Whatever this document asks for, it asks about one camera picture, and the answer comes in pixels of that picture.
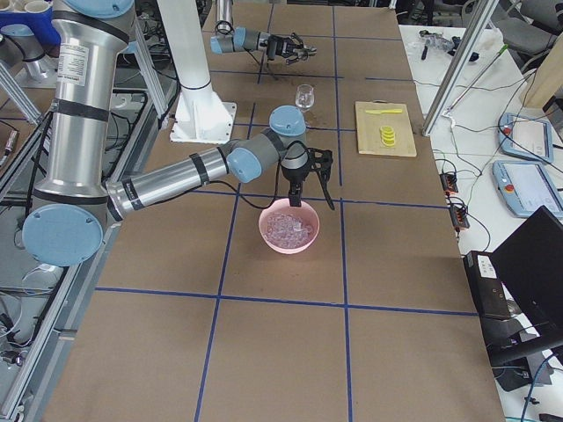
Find yellow plastic knife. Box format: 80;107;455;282
364;108;404;115

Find clear wine glass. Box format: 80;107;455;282
295;84;315;113

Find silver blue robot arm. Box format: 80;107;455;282
22;1;309;266
210;0;317;65

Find black laptop monitor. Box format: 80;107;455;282
489;206;562;366

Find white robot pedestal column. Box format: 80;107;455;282
157;0;236;144

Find aluminium frame post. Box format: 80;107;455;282
421;0;499;136

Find black box with label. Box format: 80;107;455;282
463;251;511;321

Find pink bowl of ice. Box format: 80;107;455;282
258;198;320;254

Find bamboo cutting board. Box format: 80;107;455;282
355;101;417;157

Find far blue teach pendant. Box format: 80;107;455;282
498;113;554;164

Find lemon slices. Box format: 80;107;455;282
379;126;396;148

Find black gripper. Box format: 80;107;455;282
267;33;315;64
281;151;311;207

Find near blue teach pendant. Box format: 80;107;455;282
493;160;562;219

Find blue teach pendant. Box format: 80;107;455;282
493;160;562;219
498;113;554;164

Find steel cocktail jigger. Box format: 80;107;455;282
302;48;317;57

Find green handled reach grabber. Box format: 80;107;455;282
442;44;508;119

